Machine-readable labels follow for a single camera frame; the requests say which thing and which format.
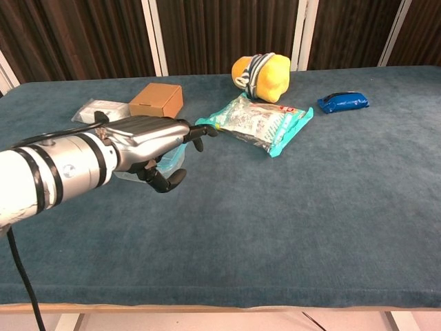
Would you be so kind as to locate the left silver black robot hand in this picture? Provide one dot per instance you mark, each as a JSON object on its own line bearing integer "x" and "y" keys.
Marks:
{"x": 148, "y": 134}

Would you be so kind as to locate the brown cardboard box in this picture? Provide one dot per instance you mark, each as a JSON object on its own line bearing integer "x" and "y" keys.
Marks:
{"x": 158, "y": 98}

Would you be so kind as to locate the white packet in clear wrap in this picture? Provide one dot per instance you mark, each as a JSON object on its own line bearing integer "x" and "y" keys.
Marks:
{"x": 100, "y": 108}

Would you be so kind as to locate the teal snack bag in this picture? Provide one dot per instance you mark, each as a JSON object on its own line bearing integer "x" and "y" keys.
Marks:
{"x": 255, "y": 124}

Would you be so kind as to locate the dark brown slatted partition panel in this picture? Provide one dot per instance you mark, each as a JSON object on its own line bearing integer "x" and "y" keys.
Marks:
{"x": 420, "y": 31}
{"x": 79, "y": 34}
{"x": 227, "y": 31}
{"x": 351, "y": 31}

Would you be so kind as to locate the yellow plush toy striped scarf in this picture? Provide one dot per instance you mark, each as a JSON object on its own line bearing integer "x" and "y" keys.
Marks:
{"x": 272, "y": 79}

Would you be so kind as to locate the blue table cloth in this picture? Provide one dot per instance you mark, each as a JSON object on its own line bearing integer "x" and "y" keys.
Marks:
{"x": 258, "y": 224}

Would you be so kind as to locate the blue snack pack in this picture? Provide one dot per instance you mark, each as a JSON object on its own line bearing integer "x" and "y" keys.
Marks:
{"x": 342, "y": 102}

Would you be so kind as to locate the white table leg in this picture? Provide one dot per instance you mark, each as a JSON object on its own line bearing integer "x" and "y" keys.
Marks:
{"x": 69, "y": 322}
{"x": 399, "y": 321}

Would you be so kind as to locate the white partition frame post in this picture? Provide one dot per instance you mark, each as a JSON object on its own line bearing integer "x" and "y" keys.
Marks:
{"x": 305, "y": 34}
{"x": 394, "y": 32}
{"x": 7, "y": 76}
{"x": 155, "y": 38}

